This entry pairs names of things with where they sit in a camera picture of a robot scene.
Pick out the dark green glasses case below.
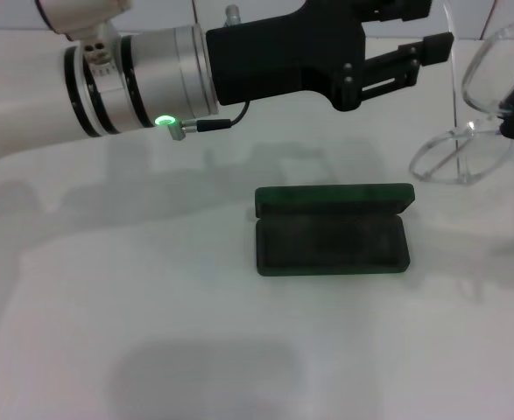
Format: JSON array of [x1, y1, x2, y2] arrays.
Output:
[[254, 181, 416, 279]]

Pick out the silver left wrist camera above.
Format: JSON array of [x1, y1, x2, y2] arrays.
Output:
[[32, 0, 134, 67]]

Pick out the clear white glasses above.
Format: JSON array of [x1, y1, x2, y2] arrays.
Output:
[[408, 0, 514, 186]]

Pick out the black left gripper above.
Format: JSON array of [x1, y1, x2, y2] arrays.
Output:
[[205, 0, 433, 114]]

